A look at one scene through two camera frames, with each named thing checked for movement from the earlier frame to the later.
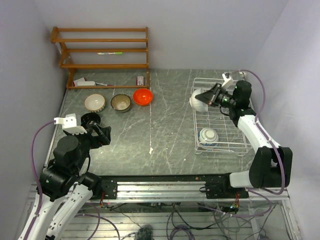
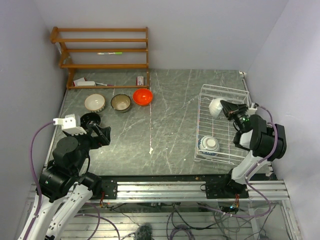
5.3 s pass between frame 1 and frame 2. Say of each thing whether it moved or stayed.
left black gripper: stayed
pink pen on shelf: stayed
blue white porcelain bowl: moved
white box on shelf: stayed
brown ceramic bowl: stayed
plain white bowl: moved
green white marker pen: stayed
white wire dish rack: moved
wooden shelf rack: stayed
